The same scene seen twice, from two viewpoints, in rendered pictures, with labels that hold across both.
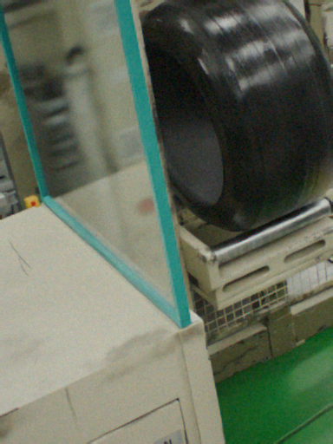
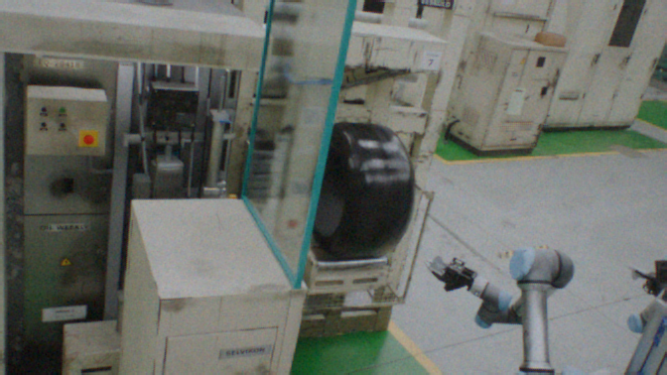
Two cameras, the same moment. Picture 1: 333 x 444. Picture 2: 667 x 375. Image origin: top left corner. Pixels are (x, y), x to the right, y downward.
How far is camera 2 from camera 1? 0.11 m
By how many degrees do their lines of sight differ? 8
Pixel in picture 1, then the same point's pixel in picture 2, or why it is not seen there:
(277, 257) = (349, 278)
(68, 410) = (217, 310)
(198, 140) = (330, 201)
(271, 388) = (316, 352)
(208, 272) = (311, 271)
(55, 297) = (231, 248)
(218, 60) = (359, 161)
